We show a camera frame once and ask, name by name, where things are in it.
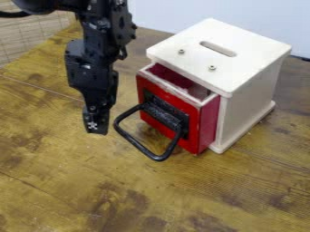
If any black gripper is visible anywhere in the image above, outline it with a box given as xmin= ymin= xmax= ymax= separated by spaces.
xmin=65 ymin=39 xmax=118 ymax=135

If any black drawer handle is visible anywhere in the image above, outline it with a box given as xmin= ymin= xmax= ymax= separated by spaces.
xmin=112 ymin=90 xmax=191 ymax=162

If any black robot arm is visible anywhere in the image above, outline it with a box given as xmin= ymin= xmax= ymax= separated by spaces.
xmin=0 ymin=0 xmax=136 ymax=135

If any white wooden box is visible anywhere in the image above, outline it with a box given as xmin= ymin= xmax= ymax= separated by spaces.
xmin=146 ymin=18 xmax=291 ymax=153

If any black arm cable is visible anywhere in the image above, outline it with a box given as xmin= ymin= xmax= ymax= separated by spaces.
xmin=0 ymin=10 xmax=32 ymax=18

